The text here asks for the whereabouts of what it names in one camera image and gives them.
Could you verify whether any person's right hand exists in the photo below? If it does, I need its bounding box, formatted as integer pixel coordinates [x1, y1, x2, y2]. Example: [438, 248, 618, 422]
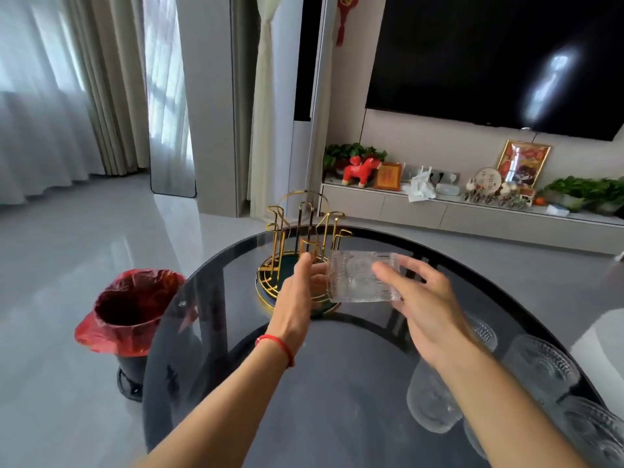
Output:
[371, 254, 481, 369]

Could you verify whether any person's left hand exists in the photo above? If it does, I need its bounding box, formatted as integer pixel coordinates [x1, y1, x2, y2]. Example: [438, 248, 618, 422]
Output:
[265, 252, 329, 357]

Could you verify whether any clear ribbed glass cup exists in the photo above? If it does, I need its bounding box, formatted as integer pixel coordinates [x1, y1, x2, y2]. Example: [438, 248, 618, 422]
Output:
[555, 396, 624, 468]
[501, 334, 581, 411]
[325, 250, 403, 304]
[406, 312, 499, 435]

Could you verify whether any person's left forearm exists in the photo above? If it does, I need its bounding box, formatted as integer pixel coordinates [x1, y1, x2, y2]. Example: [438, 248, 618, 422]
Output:
[131, 342, 293, 468]

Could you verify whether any person's right forearm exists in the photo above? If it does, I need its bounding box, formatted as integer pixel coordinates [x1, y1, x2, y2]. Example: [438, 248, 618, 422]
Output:
[429, 343, 592, 468]

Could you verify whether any crumpled white tissue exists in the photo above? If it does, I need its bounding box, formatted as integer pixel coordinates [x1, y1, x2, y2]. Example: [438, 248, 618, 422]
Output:
[402, 167, 437, 203]

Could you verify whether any grey television cabinet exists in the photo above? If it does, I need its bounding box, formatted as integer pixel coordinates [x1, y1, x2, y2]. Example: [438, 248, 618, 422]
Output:
[319, 177, 624, 257]

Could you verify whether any small orange framed picture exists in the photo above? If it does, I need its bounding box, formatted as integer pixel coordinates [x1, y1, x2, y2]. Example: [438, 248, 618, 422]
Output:
[373, 162, 404, 192]

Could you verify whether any red horse toy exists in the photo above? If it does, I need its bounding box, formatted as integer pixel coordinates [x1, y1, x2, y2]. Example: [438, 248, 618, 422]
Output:
[341, 156, 383, 189]

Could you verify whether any white standing air conditioner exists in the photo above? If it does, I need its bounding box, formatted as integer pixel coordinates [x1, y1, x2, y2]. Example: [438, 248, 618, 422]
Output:
[287, 0, 339, 212]

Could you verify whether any green potted plant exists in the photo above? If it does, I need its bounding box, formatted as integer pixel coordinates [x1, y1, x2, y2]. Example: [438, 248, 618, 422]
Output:
[322, 142, 389, 175]

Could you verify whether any row of small figurines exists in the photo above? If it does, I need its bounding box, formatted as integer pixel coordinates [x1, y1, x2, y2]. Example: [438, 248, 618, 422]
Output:
[462, 179, 536, 210]

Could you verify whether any round white ornament plaque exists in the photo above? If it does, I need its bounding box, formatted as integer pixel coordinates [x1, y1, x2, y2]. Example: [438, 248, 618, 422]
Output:
[473, 167, 503, 196]

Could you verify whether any cream tied curtain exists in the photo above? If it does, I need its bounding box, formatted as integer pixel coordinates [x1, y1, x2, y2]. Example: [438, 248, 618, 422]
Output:
[247, 0, 285, 221]

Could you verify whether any gold framed picture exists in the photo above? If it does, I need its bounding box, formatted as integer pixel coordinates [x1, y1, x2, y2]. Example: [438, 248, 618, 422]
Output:
[495, 139, 552, 190]

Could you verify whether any trash bin with red bag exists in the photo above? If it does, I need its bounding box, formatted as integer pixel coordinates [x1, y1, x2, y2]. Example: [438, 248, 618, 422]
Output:
[74, 268, 199, 403]

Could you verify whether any black framed glass panel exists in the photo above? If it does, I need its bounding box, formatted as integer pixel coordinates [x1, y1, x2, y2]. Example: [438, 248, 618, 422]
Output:
[142, 0, 198, 199]

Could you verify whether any long green planter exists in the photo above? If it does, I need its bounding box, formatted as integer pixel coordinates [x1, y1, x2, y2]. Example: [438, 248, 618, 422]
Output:
[542, 175, 624, 216]

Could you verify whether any black flat television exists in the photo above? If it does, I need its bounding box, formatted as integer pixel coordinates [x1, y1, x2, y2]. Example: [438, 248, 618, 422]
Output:
[365, 0, 624, 142]

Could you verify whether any red hanging knot ornament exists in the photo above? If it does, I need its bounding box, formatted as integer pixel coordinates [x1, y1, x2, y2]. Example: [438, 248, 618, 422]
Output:
[335, 0, 360, 47]

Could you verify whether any beige pleated curtain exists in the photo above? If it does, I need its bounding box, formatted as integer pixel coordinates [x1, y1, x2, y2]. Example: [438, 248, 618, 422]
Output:
[62, 0, 151, 177]

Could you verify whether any sheer white curtain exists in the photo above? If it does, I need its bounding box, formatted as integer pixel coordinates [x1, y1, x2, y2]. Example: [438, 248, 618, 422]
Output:
[0, 0, 106, 206]

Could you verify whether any gold wire cup rack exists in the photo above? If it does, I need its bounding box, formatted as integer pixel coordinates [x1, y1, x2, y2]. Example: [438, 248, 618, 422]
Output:
[255, 190, 353, 318]

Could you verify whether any red string bracelet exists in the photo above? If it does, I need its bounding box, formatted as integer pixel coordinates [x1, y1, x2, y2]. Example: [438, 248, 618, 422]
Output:
[254, 334, 295, 369]

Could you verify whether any grey wall socket strip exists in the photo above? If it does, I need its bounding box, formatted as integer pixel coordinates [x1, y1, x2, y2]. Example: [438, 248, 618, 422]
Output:
[402, 165, 462, 186]

